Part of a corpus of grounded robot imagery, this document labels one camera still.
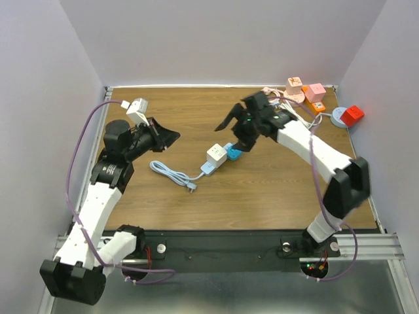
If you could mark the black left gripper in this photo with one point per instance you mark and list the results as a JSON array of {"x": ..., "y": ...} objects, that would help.
[{"x": 163, "y": 137}]

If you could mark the aluminium frame rail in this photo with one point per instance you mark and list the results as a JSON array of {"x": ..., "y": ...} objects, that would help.
[{"x": 370, "y": 247}]

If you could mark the white cube adapter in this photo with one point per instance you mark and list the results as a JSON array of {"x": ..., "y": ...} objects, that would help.
[{"x": 216, "y": 155}]

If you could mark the light blue power strip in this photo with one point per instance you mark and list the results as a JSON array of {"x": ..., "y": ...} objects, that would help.
[{"x": 207, "y": 169}]

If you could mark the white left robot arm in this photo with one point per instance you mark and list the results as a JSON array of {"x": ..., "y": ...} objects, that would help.
[{"x": 80, "y": 268}]

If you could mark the blue cube adapter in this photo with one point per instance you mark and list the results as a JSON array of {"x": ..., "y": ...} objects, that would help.
[{"x": 232, "y": 153}]

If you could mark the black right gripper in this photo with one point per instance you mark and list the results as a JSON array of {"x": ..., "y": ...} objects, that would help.
[{"x": 247, "y": 141}]

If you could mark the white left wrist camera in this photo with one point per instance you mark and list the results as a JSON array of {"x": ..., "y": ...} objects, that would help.
[{"x": 136, "y": 111}]

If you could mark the grey round socket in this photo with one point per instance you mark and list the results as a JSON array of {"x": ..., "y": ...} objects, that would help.
[{"x": 336, "y": 115}]

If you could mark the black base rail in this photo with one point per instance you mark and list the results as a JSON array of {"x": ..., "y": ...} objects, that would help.
[{"x": 225, "y": 251}]

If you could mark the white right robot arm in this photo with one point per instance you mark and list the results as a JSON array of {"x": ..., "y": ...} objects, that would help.
[{"x": 348, "y": 178}]

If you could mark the pink round socket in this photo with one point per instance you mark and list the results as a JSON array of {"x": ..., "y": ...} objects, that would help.
[{"x": 298, "y": 98}]

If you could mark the red cube adapter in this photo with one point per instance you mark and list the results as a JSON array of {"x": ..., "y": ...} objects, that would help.
[{"x": 352, "y": 115}]

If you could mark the pink cube adapter with drawing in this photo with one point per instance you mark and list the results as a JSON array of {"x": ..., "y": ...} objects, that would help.
[{"x": 293, "y": 85}]

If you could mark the orange power strip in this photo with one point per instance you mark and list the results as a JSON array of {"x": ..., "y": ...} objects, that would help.
[{"x": 317, "y": 107}]

